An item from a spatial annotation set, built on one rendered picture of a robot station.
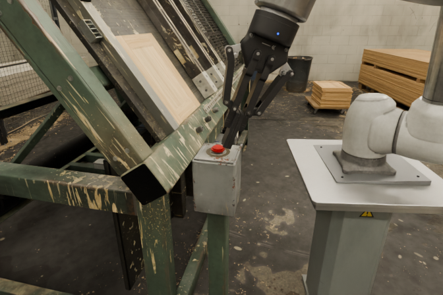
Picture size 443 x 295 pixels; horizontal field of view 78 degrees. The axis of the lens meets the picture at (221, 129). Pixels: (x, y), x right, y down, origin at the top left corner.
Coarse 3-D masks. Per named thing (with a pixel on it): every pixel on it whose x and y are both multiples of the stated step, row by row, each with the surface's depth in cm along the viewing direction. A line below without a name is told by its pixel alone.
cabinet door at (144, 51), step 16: (128, 48) 105; (144, 48) 117; (160, 48) 129; (144, 64) 110; (160, 64) 122; (160, 80) 115; (176, 80) 127; (160, 96) 108; (176, 96) 120; (192, 96) 133; (176, 112) 112
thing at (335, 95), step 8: (312, 88) 437; (320, 88) 393; (328, 88) 387; (336, 88) 386; (344, 88) 386; (352, 88) 385; (312, 96) 431; (320, 96) 396; (328, 96) 391; (336, 96) 390; (344, 96) 390; (312, 104) 409; (320, 104) 397; (328, 104) 396; (336, 104) 394; (344, 104) 393; (312, 112) 404; (344, 112) 402
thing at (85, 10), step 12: (72, 0) 91; (84, 12) 92; (96, 12) 96; (96, 24) 92; (108, 36) 94; (108, 48) 95; (120, 48) 97; (120, 60) 95; (132, 72) 96; (132, 84) 98; (144, 84) 99; (144, 96) 98; (156, 96) 101; (156, 108) 99; (156, 120) 101; (168, 120) 100; (168, 132) 101
